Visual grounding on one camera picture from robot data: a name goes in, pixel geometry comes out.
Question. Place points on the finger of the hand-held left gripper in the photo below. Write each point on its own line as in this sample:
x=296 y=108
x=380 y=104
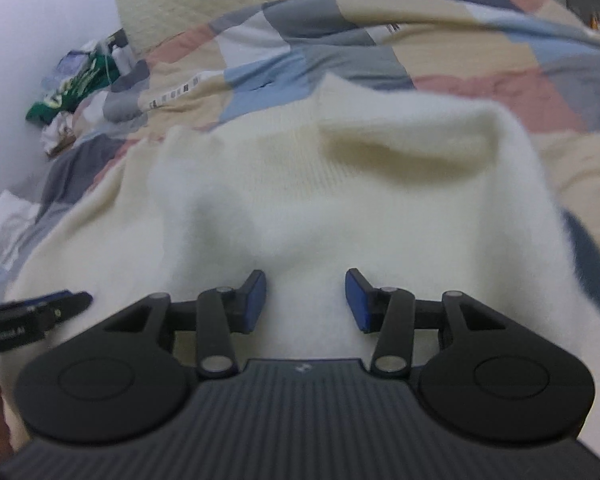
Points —
x=67 y=304

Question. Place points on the white knit sweater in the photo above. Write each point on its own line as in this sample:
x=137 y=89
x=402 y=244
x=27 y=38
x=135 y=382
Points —
x=330 y=210

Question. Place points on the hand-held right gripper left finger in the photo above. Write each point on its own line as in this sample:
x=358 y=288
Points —
x=254 y=300

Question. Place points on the crumpled white cloth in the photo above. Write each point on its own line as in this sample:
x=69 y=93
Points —
x=60 y=135

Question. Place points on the checkered patchwork quilt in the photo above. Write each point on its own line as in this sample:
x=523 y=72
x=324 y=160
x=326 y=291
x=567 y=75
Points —
x=330 y=35

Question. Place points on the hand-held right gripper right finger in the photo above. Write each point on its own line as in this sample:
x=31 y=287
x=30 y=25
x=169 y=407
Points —
x=357 y=300

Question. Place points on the clear plastic bag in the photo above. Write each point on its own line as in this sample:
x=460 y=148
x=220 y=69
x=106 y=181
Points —
x=70 y=65

